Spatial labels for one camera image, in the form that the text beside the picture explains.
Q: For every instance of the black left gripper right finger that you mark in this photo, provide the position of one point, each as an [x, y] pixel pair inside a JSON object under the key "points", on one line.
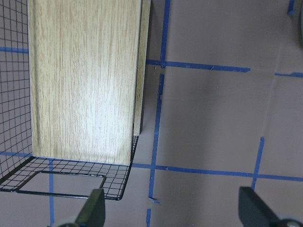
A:
{"points": [[254, 212]]}

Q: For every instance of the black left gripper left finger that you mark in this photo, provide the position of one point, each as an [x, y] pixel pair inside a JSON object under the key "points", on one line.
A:
{"points": [[93, 213]]}

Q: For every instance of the light wooden board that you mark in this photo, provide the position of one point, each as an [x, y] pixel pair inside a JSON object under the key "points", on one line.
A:
{"points": [[83, 58]]}

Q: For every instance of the black wire mesh basket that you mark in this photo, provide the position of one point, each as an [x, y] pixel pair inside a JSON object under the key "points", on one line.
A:
{"points": [[20, 170]]}

